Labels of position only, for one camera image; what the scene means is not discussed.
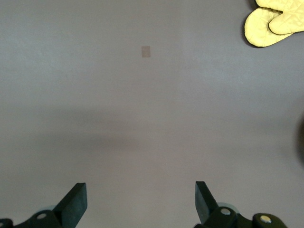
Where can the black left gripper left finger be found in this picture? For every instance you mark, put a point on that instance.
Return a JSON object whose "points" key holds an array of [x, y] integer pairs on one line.
{"points": [[73, 202]]}

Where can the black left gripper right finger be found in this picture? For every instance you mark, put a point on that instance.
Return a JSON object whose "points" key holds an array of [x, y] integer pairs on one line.
{"points": [[204, 204]]}

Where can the small clear tape patch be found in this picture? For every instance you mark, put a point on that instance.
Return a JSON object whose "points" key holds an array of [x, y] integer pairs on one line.
{"points": [[146, 51]]}

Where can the yellow quilted oven mitt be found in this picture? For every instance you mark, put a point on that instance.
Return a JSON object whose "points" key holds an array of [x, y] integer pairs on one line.
{"points": [[261, 28]]}

